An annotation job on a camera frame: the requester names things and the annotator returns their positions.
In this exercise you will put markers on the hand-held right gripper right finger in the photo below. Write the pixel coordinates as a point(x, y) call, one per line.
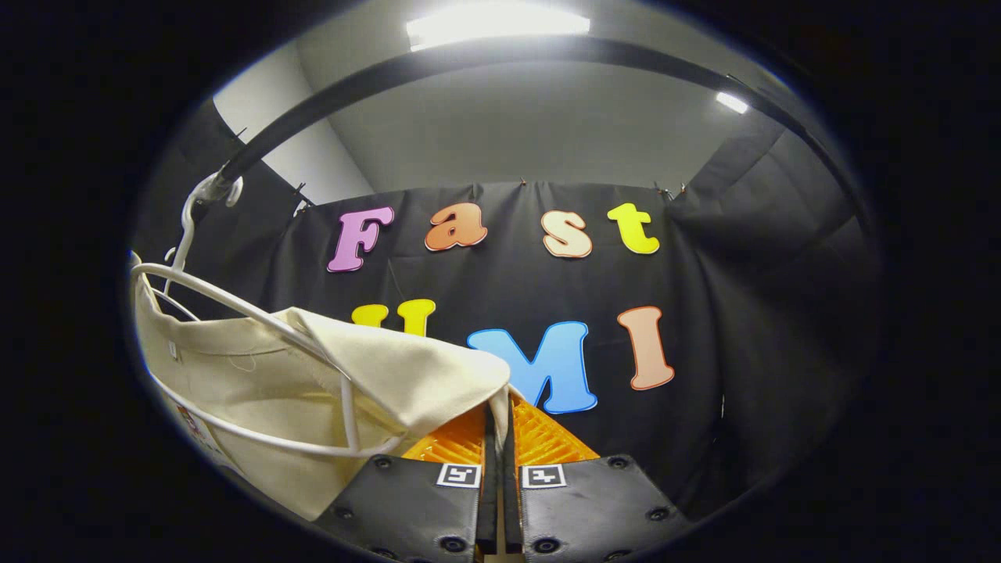
point(594, 508)

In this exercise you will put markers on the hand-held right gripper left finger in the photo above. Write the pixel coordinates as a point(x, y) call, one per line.
point(407, 508)

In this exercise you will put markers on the white plastic clothes hanger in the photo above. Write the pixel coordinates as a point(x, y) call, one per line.
point(349, 414)

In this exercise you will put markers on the cream button shirt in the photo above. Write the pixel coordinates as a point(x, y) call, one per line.
point(258, 367)

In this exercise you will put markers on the black clothes rack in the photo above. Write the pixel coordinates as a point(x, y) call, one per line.
point(469, 53)

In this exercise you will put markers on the black backdrop cloth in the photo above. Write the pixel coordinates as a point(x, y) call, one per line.
point(704, 274)

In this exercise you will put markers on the large ceiling light panel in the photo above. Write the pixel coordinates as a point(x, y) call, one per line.
point(493, 23)

